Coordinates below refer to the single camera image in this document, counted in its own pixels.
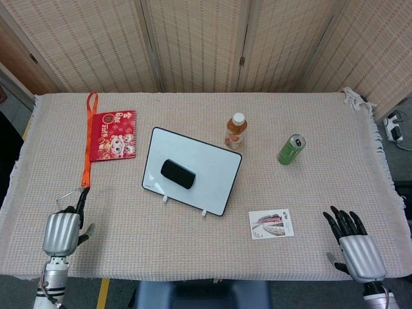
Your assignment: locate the red 2026 spiral calendar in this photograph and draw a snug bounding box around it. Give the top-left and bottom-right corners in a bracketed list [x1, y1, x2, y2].
[89, 110, 137, 162]

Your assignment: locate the green drink can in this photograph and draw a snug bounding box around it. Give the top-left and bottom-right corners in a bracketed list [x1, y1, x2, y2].
[277, 133, 306, 166]

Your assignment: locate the white power strip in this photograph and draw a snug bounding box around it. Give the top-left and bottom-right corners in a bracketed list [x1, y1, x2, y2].
[384, 112, 404, 143]

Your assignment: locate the amber tea bottle white cap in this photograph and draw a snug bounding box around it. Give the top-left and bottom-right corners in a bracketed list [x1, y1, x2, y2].
[225, 112, 248, 151]

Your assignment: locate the bamboo folding screen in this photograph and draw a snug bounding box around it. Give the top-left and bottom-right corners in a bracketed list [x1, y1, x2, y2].
[0, 0, 412, 123]

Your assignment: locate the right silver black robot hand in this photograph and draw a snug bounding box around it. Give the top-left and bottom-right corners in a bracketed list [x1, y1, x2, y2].
[323, 205, 388, 284]

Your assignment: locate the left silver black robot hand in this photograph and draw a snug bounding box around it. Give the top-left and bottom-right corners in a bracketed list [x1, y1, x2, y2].
[42, 188, 97, 257]

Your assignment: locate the dark clothed person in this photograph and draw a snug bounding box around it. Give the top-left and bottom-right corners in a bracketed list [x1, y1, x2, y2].
[0, 82, 32, 181]

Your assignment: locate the beige woven fringed tablecloth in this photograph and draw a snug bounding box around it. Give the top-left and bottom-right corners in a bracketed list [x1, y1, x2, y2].
[0, 86, 405, 284]

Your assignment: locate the white board black frame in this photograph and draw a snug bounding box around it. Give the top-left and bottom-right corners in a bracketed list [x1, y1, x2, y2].
[141, 127, 243, 217]

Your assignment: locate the clear plastic badge holder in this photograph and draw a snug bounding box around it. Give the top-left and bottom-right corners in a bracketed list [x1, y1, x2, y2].
[56, 188, 82, 213]

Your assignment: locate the orange lanyard strap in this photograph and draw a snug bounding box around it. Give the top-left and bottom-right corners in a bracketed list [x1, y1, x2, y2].
[80, 91, 99, 191]

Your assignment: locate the blue robot base seat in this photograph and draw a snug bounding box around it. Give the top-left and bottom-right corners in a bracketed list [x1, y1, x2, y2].
[128, 280, 272, 309]

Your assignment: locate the palace photo postcard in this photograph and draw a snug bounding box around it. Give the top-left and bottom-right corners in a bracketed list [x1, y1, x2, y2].
[248, 209, 295, 240]

